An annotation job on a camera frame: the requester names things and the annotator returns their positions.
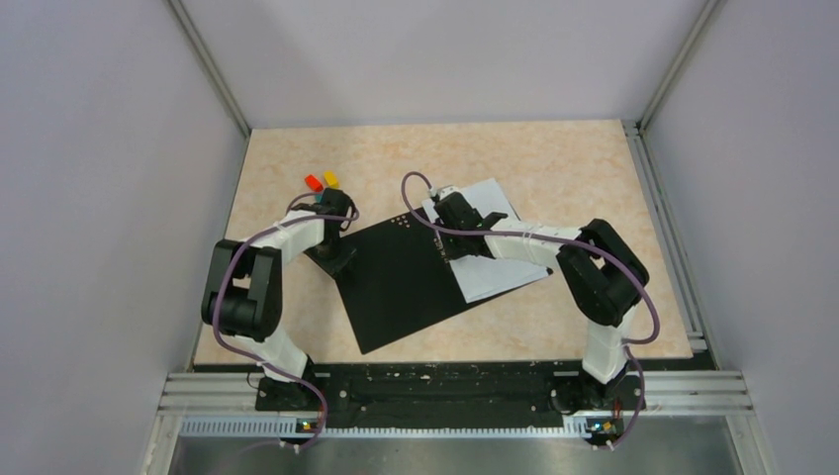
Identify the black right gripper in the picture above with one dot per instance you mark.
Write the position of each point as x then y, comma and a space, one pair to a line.
451, 253

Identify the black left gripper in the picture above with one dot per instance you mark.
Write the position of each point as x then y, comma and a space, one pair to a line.
344, 258

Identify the black file folder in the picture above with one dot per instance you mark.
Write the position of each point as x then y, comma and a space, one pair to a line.
399, 282

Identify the white paper sheet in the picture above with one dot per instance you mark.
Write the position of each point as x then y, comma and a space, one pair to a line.
480, 277

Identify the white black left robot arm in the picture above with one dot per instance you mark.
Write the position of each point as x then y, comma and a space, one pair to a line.
242, 300

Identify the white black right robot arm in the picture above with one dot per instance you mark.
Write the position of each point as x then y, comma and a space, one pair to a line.
606, 279

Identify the red wooden block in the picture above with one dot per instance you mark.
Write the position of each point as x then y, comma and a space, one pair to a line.
314, 183

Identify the yellow wooden block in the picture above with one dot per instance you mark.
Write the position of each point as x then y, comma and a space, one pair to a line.
331, 180

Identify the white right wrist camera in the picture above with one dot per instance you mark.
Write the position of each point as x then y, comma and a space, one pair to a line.
438, 194

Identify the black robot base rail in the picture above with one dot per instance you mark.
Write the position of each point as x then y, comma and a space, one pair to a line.
459, 395

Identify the aluminium corner post left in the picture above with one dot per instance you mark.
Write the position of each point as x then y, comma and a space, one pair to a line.
208, 65

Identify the aluminium corner post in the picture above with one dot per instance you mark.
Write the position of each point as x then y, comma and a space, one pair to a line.
684, 54
208, 65

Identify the aluminium frame rail front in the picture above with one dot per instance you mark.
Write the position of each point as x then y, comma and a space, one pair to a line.
223, 404

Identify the aluminium corner post right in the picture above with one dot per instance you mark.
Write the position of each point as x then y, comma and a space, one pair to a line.
684, 54

